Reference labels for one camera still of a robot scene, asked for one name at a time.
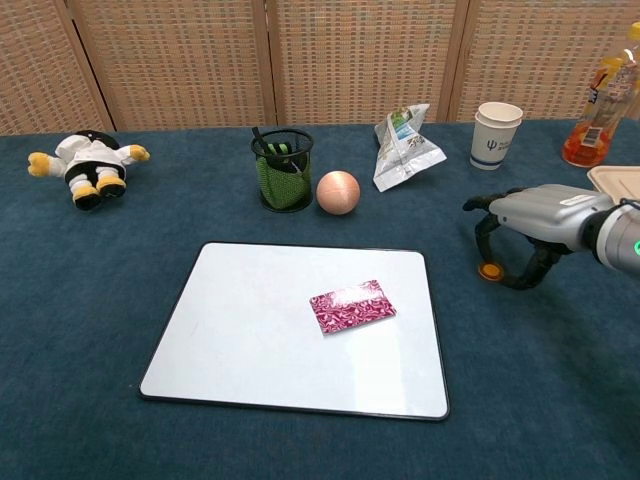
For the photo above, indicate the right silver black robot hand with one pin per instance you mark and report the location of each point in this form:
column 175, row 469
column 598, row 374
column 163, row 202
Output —
column 545, row 215

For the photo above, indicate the magenta patterned cloth square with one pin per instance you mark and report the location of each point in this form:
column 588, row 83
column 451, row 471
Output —
column 352, row 309

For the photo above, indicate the small orange disc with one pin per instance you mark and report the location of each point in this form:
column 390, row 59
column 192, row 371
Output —
column 491, row 272

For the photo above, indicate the white board black frame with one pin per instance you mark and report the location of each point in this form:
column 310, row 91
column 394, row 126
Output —
column 250, row 325

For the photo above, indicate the paper cup with blue logo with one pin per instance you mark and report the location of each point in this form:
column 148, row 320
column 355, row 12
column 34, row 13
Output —
column 492, row 147

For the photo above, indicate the orange drink plastic bottle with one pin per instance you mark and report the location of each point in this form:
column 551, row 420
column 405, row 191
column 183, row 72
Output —
column 595, row 130

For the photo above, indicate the crumpled silver snack bag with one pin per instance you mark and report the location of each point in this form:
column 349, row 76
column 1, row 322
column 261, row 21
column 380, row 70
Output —
column 402, row 157

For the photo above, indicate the woven folding screen panel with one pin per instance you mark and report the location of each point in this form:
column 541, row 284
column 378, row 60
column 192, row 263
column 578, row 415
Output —
column 540, row 55
column 365, row 60
column 35, row 65
column 175, row 65

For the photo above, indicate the copper pink ball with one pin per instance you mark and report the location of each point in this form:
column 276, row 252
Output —
column 338, row 193

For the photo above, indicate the black mesh pen holder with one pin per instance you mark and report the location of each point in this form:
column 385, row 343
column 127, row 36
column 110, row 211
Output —
column 300, row 200

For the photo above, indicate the green mesh cloth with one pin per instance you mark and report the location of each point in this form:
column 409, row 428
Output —
column 280, row 187

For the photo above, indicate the black pen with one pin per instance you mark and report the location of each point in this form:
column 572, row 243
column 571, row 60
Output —
column 258, row 137

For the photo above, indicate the penguin plush toy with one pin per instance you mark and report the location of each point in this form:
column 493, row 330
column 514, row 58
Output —
column 92, row 162

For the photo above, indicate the blue tablecloth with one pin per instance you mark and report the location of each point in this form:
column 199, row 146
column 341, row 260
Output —
column 75, row 300

